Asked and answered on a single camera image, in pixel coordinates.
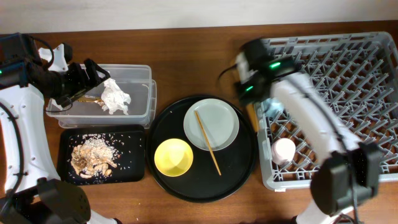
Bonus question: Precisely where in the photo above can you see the wooden chopstick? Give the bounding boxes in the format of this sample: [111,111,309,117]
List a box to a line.
[246,104,259,133]
[194,110,221,176]

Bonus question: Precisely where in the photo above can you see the gold foil wrapper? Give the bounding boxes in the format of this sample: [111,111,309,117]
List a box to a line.
[77,97,104,106]

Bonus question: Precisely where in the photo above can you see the grey dishwasher rack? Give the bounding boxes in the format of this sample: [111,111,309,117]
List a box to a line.
[254,32,397,191]

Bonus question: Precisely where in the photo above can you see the pink cup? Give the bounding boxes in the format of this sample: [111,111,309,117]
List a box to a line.
[271,138,296,165]

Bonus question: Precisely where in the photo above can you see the clear plastic waste bin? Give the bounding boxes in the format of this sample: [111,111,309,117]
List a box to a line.
[46,64,157,128]

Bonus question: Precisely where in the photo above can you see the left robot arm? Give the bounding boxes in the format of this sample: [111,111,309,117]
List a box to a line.
[1,33,117,223]

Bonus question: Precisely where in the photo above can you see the grey plate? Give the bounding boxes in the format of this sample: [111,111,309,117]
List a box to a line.
[183,98,239,151]

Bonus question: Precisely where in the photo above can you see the yellow bowl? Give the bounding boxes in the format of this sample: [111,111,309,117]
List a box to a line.
[154,138,193,177]

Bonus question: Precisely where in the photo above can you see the round black serving tray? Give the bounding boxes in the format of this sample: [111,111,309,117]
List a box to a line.
[145,95,259,203]

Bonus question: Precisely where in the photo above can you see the blue cup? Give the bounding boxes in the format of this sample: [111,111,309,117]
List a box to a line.
[263,98,284,119]

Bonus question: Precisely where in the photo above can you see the black rectangular tray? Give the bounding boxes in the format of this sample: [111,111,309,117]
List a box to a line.
[57,124,145,185]

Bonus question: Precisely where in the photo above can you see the white tissue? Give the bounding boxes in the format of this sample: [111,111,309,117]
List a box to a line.
[101,78,131,115]

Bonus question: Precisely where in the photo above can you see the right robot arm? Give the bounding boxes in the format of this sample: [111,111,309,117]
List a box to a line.
[235,39,382,223]

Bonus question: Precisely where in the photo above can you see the food scraps pile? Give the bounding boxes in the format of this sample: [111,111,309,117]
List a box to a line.
[69,134,122,179]

